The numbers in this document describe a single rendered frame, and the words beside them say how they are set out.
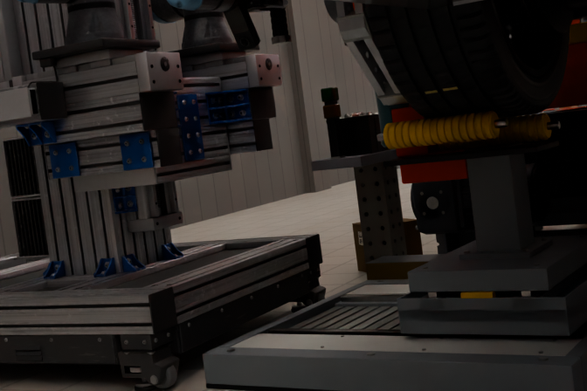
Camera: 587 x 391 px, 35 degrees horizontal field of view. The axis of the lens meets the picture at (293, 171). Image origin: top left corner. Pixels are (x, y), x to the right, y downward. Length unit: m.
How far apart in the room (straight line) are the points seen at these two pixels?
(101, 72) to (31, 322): 0.63
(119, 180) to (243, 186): 4.47
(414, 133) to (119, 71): 0.71
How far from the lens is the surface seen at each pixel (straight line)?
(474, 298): 1.91
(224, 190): 6.62
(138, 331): 2.13
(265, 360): 2.01
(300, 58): 7.68
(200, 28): 2.68
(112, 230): 2.51
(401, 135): 1.98
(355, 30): 1.89
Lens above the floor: 0.56
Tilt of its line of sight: 3 degrees down
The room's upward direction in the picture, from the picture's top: 7 degrees counter-clockwise
